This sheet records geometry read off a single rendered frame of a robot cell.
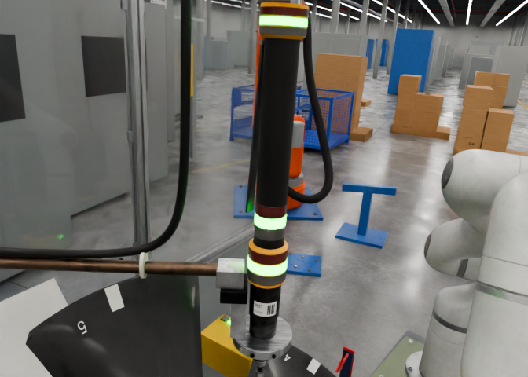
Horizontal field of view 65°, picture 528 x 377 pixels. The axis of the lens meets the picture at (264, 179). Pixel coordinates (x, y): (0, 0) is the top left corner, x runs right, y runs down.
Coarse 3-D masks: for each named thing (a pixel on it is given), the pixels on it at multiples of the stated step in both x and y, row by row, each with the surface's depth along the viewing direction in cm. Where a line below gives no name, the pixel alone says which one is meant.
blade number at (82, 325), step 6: (78, 318) 53; (84, 318) 54; (72, 324) 53; (78, 324) 53; (84, 324) 53; (78, 330) 53; (84, 330) 53; (90, 330) 53; (78, 336) 53; (84, 336) 53
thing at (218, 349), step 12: (216, 324) 108; (228, 324) 108; (204, 336) 104; (216, 336) 104; (228, 336) 104; (204, 348) 105; (216, 348) 102; (228, 348) 100; (204, 360) 106; (216, 360) 103; (228, 360) 101; (240, 360) 98; (228, 372) 102; (240, 372) 100
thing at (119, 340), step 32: (128, 288) 56; (160, 288) 57; (192, 288) 59; (64, 320) 53; (96, 320) 54; (128, 320) 55; (160, 320) 55; (192, 320) 57; (32, 352) 52; (64, 352) 52; (96, 352) 53; (128, 352) 53; (160, 352) 54; (192, 352) 55
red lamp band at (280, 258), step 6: (252, 252) 44; (252, 258) 44; (258, 258) 43; (264, 258) 43; (270, 258) 43; (276, 258) 43; (282, 258) 44; (264, 264) 43; (270, 264) 43; (276, 264) 43
